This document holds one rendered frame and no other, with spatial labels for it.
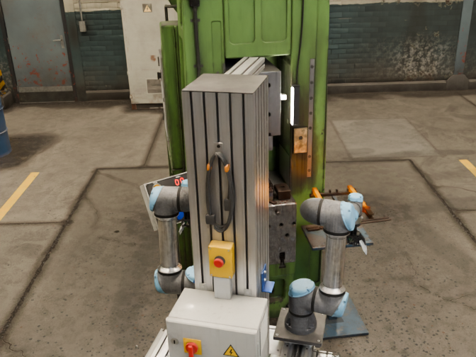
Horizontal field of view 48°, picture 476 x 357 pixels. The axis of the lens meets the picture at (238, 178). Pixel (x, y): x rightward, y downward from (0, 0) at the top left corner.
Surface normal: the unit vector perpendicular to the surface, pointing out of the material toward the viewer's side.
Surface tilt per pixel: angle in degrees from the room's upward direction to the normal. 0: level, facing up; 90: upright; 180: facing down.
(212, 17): 90
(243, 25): 90
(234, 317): 0
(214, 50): 90
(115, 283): 0
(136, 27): 90
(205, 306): 0
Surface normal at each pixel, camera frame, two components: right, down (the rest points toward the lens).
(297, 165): 0.18, 0.40
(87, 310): -0.03, -0.91
